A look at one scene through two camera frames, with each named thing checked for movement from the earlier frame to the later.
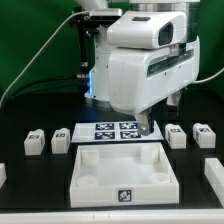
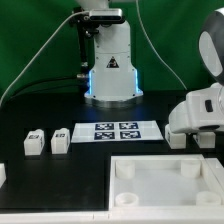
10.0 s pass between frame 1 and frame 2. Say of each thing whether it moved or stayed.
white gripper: moved
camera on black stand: stayed
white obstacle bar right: stayed
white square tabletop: moved
